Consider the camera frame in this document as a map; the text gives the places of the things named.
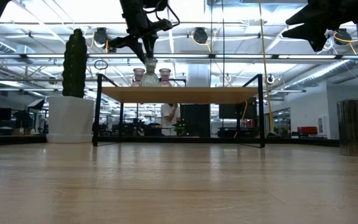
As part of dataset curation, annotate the black aluminium table frame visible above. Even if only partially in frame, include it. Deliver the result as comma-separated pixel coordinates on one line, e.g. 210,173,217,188
0,134,341,147

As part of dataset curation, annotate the yellow hanging cable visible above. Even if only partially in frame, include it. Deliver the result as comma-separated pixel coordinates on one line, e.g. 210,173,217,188
258,0,275,133

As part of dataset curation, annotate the white faceted planter pot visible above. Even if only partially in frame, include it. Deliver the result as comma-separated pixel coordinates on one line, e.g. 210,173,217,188
45,95,95,144

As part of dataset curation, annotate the black ceiling cable reel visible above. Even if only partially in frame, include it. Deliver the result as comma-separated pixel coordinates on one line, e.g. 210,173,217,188
334,28,358,44
193,27,209,44
93,27,109,45

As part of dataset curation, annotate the green cactus plant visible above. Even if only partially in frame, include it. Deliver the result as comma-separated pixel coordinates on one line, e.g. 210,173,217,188
62,28,88,99

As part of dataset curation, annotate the red box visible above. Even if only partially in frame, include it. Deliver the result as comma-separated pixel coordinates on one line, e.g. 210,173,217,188
296,126,318,134

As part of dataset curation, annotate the person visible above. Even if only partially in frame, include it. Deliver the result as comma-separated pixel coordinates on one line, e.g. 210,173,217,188
160,103,181,137

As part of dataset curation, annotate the black cabinet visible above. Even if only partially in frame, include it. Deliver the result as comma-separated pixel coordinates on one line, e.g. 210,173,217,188
180,104,211,138

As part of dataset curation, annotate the wooden shelf with black legs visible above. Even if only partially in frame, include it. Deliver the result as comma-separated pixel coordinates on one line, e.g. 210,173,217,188
92,73,266,149

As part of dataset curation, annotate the pink ribbed glass candlestick holder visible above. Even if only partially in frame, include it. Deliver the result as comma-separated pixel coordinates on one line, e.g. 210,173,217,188
131,68,145,87
159,68,173,87

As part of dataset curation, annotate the clear ribbed glass vase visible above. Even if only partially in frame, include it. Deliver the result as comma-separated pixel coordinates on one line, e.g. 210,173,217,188
140,58,161,87

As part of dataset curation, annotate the silver-lidded glass candle jar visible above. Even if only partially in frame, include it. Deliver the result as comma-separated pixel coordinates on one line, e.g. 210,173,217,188
336,96,358,158

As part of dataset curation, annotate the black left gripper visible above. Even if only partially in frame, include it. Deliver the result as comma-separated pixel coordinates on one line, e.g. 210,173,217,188
106,0,181,64

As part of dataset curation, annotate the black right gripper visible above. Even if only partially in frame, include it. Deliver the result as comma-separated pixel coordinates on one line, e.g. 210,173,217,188
281,0,358,52

